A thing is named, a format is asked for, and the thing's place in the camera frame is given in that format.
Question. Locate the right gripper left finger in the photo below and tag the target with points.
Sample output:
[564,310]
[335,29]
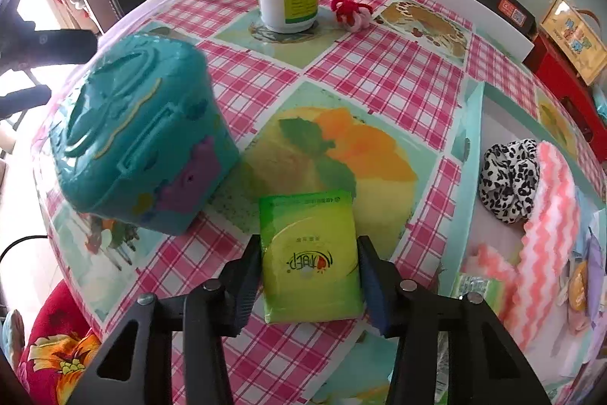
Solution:
[134,364]

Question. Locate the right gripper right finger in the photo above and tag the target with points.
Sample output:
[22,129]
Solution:
[485,366]

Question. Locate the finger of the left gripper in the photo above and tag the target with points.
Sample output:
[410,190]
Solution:
[23,100]
[25,47]

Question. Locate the pink white zigzag cloth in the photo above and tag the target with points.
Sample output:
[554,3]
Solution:
[531,286]

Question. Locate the orange round soft item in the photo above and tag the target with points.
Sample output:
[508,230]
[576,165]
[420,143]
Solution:
[577,288]

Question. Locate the purple baby wipes packet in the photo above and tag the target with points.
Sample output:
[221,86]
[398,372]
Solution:
[595,276]

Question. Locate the leopard print scrunchie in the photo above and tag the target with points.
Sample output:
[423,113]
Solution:
[509,175]

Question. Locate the green yellow wipes packet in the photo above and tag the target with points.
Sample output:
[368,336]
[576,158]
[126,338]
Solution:
[310,258]

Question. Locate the green tissue pack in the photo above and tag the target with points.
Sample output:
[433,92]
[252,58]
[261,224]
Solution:
[491,290]

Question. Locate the pink floral scrunchie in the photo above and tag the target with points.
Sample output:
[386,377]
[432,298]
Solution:
[577,321]

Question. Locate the blue face mask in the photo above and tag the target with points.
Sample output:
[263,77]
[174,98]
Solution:
[591,220]

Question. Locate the red floral cushion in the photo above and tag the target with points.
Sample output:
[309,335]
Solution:
[60,348]

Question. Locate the teal heart plastic box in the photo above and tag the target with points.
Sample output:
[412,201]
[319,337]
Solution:
[143,140]

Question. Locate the white teal tray box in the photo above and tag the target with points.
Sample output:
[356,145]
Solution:
[489,117]

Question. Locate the red gift box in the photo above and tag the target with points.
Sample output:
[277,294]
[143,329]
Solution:
[552,67]

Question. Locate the pink checkered tablecloth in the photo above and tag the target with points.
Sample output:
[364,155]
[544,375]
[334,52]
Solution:
[376,110]

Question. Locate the blue wipes pack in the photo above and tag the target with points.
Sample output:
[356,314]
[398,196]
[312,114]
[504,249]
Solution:
[600,102]

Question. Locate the red white yarn ornament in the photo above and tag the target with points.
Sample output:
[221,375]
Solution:
[352,15]

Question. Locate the white board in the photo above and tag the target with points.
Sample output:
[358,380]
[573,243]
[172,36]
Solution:
[436,1]

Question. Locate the wooden handled box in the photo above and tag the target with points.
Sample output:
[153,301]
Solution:
[584,48]

